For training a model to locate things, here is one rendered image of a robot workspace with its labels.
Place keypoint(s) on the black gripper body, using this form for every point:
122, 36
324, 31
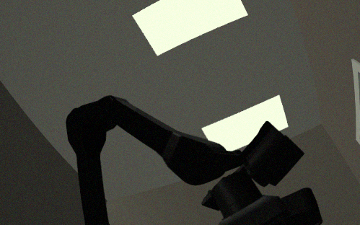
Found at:
257, 210

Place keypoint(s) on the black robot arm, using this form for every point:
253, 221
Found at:
196, 161

